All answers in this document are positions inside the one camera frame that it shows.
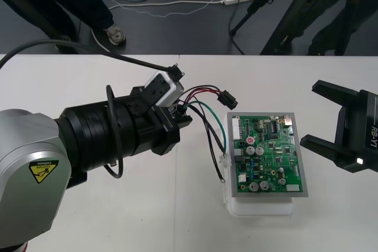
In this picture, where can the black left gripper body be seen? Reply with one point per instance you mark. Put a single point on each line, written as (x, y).
(159, 134)

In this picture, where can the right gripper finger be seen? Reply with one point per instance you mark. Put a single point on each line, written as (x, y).
(322, 147)
(333, 92)

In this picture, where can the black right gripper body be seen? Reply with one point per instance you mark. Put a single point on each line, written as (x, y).
(363, 128)

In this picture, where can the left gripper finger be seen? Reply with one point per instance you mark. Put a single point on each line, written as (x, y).
(179, 112)
(184, 121)

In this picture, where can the silver and black left arm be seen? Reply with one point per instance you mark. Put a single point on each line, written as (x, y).
(29, 145)

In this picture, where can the person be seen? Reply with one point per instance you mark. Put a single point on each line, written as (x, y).
(325, 35)
(88, 1)

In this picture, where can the black folded stand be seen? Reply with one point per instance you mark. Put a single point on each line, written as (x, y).
(283, 35)

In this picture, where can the black tripod leg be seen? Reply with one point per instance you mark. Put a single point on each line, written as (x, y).
(44, 24)

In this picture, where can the pale grey left wrist camera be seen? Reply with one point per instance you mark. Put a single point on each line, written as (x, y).
(165, 92)

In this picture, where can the green circuit board grey frame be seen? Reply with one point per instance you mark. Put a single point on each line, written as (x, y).
(265, 157)

